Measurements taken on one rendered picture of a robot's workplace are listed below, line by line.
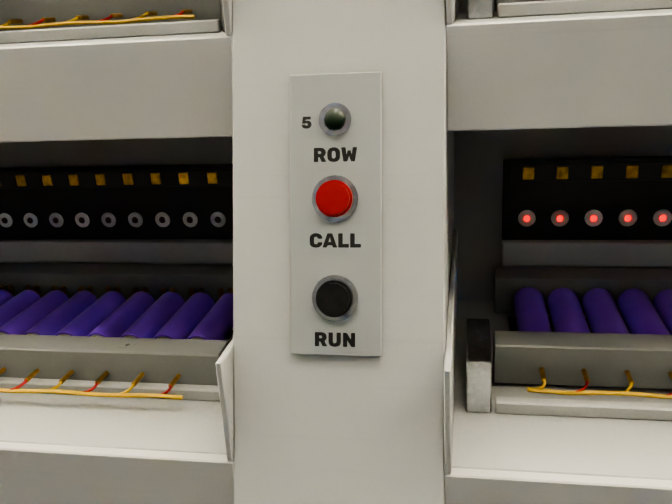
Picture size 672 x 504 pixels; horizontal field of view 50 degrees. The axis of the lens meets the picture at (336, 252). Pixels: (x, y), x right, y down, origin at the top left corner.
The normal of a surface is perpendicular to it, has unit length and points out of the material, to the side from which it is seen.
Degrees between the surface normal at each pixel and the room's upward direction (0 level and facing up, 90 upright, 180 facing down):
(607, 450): 18
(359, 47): 90
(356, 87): 90
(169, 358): 108
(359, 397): 90
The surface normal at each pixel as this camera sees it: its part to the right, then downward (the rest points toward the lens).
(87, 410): -0.06, -0.94
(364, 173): -0.18, 0.03
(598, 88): -0.17, 0.33
